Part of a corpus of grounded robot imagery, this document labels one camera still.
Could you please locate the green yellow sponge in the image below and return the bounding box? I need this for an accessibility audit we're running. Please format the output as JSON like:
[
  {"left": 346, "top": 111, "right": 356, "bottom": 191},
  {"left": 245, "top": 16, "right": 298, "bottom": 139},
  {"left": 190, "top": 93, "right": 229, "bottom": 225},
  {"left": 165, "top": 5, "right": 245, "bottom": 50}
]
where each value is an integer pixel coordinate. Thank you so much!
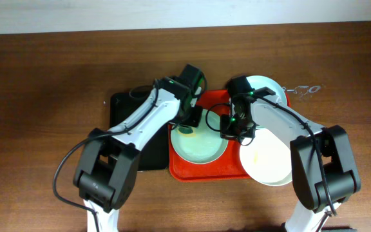
[{"left": 177, "top": 126, "right": 195, "bottom": 137}]

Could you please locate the pale green plate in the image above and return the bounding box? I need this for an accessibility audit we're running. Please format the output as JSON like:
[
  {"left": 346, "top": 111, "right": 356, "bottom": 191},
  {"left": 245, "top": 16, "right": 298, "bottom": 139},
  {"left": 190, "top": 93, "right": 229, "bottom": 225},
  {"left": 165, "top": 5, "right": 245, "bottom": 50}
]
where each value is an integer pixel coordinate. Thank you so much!
[{"left": 170, "top": 109, "right": 228, "bottom": 164}]

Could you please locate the black plastic tray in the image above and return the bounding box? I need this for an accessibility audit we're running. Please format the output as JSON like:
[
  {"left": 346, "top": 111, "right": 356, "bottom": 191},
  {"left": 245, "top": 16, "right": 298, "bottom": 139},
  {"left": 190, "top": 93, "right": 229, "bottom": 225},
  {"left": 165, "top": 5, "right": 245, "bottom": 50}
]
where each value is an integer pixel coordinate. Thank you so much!
[{"left": 109, "top": 91, "right": 169, "bottom": 171}]

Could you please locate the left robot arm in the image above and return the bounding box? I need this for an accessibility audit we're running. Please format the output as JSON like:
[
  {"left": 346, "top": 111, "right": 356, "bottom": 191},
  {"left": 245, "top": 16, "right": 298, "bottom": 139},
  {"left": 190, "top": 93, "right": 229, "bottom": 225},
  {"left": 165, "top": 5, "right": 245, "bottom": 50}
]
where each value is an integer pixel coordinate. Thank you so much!
[{"left": 73, "top": 64, "right": 207, "bottom": 231}]

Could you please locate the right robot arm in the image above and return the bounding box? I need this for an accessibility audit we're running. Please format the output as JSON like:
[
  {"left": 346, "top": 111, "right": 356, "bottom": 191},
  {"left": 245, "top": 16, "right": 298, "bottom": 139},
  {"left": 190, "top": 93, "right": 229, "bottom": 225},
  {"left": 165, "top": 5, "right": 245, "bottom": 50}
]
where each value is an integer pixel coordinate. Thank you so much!
[{"left": 220, "top": 75, "right": 361, "bottom": 231}]

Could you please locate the light blue plate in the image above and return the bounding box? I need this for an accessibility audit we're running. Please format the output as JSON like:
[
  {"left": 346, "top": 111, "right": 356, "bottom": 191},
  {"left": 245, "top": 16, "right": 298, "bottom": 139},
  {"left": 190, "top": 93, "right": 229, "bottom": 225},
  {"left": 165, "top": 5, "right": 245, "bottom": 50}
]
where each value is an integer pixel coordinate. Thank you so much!
[{"left": 246, "top": 75, "right": 288, "bottom": 106}]

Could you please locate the white plate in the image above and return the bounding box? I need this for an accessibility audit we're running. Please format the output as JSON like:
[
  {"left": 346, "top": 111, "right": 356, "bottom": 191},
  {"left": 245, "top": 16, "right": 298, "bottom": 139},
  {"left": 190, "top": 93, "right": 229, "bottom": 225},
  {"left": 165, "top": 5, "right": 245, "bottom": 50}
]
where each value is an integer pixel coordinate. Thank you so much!
[{"left": 239, "top": 128, "right": 292, "bottom": 186}]

